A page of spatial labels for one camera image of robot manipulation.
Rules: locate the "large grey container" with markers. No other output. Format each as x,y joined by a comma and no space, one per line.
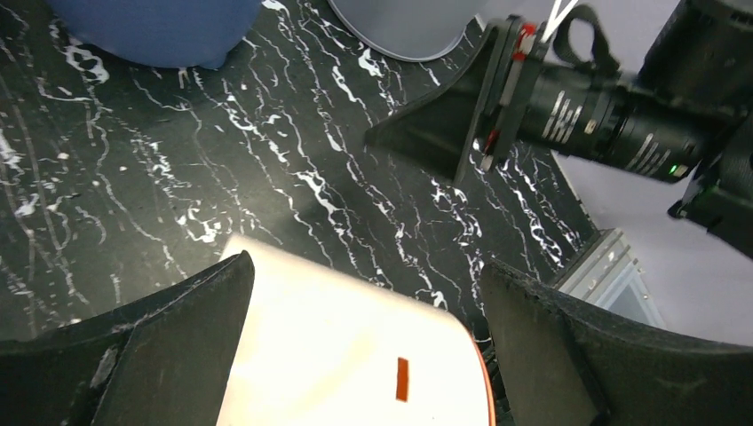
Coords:
408,30

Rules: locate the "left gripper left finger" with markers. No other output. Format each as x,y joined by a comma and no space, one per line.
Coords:
164,359

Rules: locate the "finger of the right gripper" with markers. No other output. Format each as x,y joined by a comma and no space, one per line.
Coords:
436,131

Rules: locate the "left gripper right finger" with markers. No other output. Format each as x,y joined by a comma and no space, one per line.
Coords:
566,362

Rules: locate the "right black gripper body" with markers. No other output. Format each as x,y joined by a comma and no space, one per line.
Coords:
679,116

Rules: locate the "white orange drawer box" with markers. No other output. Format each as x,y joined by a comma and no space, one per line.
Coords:
319,347

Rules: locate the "aluminium frame rail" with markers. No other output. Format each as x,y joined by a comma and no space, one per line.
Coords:
606,273

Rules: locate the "blue plastic bucket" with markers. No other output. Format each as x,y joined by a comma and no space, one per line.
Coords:
161,33

